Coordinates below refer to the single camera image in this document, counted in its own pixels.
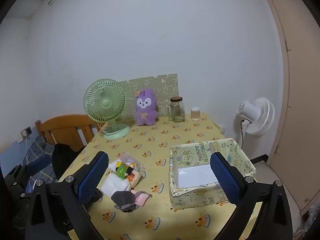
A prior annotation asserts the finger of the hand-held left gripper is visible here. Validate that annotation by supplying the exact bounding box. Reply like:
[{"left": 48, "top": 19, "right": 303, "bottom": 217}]
[{"left": 26, "top": 154, "right": 51, "bottom": 177}]

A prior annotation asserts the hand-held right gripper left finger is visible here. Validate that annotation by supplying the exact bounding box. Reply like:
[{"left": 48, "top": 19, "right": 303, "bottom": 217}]
[{"left": 25, "top": 151, "right": 110, "bottom": 240}]

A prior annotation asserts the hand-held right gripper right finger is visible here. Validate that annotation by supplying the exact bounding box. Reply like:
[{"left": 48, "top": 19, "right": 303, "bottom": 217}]
[{"left": 210, "top": 152, "right": 293, "bottom": 240}]

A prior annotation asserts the white cloth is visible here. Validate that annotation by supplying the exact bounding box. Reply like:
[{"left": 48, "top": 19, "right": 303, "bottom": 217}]
[{"left": 101, "top": 174, "right": 132, "bottom": 197}]

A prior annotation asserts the green printed packet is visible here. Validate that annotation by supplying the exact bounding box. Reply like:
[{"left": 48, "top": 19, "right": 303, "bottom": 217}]
[{"left": 115, "top": 162, "right": 128, "bottom": 179}]

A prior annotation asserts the yellow printed fabric box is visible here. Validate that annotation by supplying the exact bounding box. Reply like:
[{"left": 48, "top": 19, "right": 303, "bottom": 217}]
[{"left": 169, "top": 137, "right": 257, "bottom": 209}]

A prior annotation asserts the grey sock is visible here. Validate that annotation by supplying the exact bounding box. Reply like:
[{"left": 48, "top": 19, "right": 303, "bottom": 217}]
[{"left": 111, "top": 191, "right": 137, "bottom": 213}]

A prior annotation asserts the black sock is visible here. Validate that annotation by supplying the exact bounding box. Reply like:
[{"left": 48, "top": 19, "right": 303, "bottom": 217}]
[{"left": 93, "top": 189, "right": 104, "bottom": 203}]

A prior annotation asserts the blue plaid blanket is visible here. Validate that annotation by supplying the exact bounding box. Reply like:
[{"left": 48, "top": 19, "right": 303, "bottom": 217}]
[{"left": 20, "top": 135, "right": 59, "bottom": 188}]

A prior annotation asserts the light blue panel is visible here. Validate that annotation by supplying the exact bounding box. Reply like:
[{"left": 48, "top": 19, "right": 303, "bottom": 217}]
[{"left": 0, "top": 141, "right": 21, "bottom": 178}]

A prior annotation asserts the black cloth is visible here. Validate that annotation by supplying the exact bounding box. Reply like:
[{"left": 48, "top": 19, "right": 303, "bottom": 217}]
[{"left": 51, "top": 143, "right": 85, "bottom": 178}]

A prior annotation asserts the white sheet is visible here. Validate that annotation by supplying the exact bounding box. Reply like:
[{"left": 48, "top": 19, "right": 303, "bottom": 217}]
[{"left": 177, "top": 164, "right": 219, "bottom": 188}]

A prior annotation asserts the clear zip bag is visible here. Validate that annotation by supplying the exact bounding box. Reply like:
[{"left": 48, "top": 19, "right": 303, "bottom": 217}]
[{"left": 119, "top": 152, "right": 147, "bottom": 179}]

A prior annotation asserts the pink sock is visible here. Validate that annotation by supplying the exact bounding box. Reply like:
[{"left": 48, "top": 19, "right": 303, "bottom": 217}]
[{"left": 132, "top": 191, "right": 152, "bottom": 207}]

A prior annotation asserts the white floor fan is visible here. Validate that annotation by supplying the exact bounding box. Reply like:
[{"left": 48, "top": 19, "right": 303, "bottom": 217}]
[{"left": 237, "top": 97, "right": 275, "bottom": 138}]

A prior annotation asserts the cotton swab container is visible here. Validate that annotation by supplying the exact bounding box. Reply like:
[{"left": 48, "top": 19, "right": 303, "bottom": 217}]
[{"left": 190, "top": 107, "right": 201, "bottom": 121}]

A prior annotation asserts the green desk fan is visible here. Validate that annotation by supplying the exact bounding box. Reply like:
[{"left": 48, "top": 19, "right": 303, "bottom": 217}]
[{"left": 83, "top": 79, "right": 131, "bottom": 140}]

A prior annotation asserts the yellow printed tablecloth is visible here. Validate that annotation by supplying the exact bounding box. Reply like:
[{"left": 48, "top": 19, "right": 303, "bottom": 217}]
[{"left": 56, "top": 112, "right": 265, "bottom": 240}]

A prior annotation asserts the glass jar with brown lid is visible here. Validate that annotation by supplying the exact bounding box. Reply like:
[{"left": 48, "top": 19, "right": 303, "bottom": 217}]
[{"left": 168, "top": 97, "right": 186, "bottom": 123}]

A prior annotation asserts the purple plush bunny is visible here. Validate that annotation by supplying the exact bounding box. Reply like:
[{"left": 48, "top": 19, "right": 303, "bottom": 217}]
[{"left": 135, "top": 89, "right": 159, "bottom": 126}]

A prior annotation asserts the clear plastic wrap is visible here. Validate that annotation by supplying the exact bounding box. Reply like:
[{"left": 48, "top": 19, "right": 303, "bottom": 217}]
[{"left": 301, "top": 205, "right": 320, "bottom": 230}]

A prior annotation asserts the beige door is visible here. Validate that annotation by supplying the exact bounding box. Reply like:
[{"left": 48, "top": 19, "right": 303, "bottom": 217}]
[{"left": 257, "top": 0, "right": 320, "bottom": 215}]

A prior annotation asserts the thin white cable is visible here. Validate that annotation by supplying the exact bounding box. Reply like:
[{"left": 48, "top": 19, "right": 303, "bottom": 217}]
[{"left": 24, "top": 135, "right": 29, "bottom": 166}]

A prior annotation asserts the black fan cable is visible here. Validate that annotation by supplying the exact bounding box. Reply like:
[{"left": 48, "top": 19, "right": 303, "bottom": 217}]
[{"left": 239, "top": 119, "right": 245, "bottom": 147}]

